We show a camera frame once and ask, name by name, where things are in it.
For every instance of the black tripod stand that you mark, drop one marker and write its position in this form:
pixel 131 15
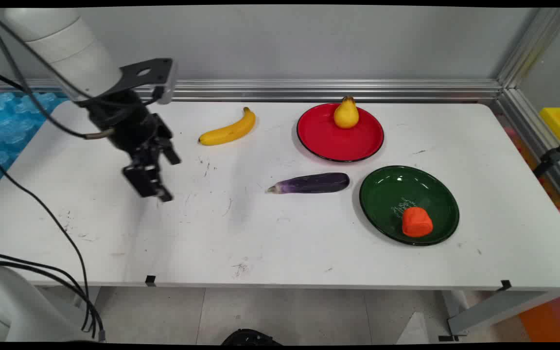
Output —
pixel 554 154

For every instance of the red plate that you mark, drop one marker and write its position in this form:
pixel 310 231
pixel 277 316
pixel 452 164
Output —
pixel 331 138

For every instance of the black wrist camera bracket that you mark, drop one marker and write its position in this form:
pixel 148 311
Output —
pixel 146 75

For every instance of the yellow banana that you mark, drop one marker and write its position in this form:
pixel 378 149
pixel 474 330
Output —
pixel 229 130

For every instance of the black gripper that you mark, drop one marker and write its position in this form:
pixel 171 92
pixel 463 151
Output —
pixel 127 125

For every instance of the yellow pear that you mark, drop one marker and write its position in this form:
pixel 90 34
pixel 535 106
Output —
pixel 346 115

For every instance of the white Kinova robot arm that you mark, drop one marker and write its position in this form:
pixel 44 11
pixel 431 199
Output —
pixel 61 46

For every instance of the blue bubble wrap sheet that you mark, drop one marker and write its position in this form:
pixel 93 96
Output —
pixel 5 126

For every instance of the orange carrot piece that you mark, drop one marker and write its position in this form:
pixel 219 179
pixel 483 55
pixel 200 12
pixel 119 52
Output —
pixel 417 222

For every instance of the green plate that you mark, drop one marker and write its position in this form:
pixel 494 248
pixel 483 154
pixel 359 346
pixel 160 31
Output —
pixel 392 194

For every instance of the black object on floor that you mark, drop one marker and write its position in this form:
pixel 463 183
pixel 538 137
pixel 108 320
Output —
pixel 251 337

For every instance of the grey table leg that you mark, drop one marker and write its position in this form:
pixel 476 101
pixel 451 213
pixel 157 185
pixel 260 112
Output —
pixel 496 311

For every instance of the purple eggplant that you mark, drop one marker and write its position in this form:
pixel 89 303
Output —
pixel 311 183

